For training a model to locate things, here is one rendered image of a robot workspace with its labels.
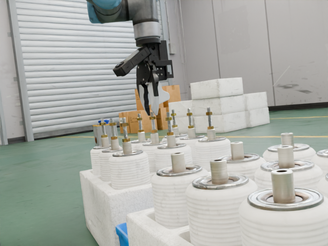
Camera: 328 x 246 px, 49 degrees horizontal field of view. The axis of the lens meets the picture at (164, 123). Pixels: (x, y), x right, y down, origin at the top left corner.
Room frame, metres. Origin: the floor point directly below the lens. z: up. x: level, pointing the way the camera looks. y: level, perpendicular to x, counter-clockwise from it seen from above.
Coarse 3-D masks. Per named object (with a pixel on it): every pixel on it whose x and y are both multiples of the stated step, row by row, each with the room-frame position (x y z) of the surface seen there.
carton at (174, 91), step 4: (164, 88) 5.09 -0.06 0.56; (168, 88) 5.08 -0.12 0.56; (172, 88) 5.12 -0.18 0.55; (176, 88) 5.17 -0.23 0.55; (168, 92) 5.08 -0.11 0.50; (172, 92) 5.12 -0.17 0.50; (176, 92) 5.16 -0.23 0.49; (172, 96) 5.11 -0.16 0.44; (176, 96) 5.16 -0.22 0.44; (180, 96) 5.20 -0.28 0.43; (168, 100) 5.07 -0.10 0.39; (172, 100) 5.11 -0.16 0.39; (176, 100) 5.15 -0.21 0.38; (180, 100) 5.20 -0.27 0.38; (164, 104) 5.13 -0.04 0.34
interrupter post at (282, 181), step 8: (272, 176) 0.37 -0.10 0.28; (280, 176) 0.36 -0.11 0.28; (288, 176) 0.36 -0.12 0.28; (272, 184) 0.37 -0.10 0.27; (280, 184) 0.36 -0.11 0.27; (288, 184) 0.36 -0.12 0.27; (280, 192) 0.36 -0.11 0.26; (288, 192) 0.36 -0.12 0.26; (280, 200) 0.36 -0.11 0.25; (288, 200) 0.36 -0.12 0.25
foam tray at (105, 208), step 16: (80, 176) 1.12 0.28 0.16; (96, 176) 1.01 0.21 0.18; (96, 192) 0.90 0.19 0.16; (112, 192) 0.79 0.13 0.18; (128, 192) 0.79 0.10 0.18; (144, 192) 0.81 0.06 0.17; (96, 208) 0.93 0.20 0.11; (112, 208) 0.78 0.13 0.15; (128, 208) 0.79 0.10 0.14; (144, 208) 0.80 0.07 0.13; (96, 224) 0.95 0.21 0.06; (112, 224) 0.78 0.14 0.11; (96, 240) 0.98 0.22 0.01; (112, 240) 0.78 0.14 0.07
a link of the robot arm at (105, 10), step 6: (90, 0) 0.88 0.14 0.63; (96, 0) 0.85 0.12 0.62; (102, 0) 0.84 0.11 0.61; (108, 0) 0.85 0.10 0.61; (114, 0) 0.85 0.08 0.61; (120, 0) 0.89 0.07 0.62; (96, 6) 0.90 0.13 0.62; (102, 6) 0.87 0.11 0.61; (108, 6) 0.87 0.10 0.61; (114, 6) 0.88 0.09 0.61; (120, 6) 0.94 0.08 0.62; (102, 12) 0.93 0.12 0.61; (108, 12) 0.92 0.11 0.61; (114, 12) 0.94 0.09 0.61
